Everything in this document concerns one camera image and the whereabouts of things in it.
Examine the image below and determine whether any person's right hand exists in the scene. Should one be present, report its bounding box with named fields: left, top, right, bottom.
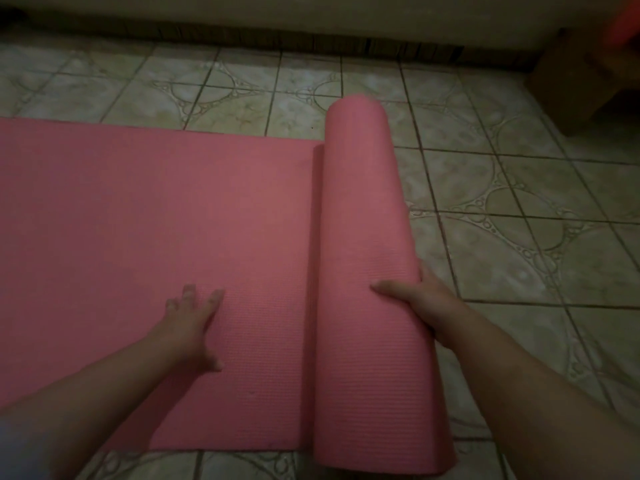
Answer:
left=370, top=262, right=473, bottom=351

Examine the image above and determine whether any person's left hand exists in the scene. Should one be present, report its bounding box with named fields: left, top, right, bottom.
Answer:
left=148, top=284, right=226, bottom=373

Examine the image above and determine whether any pink yoga mat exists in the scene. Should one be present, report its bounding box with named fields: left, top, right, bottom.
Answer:
left=0, top=94, right=457, bottom=476

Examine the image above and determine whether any person's left forearm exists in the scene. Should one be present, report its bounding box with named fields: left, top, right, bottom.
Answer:
left=0, top=331, right=193, bottom=480

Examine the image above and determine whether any person's right forearm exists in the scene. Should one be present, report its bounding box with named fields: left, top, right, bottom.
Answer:
left=434, top=306, right=640, bottom=480

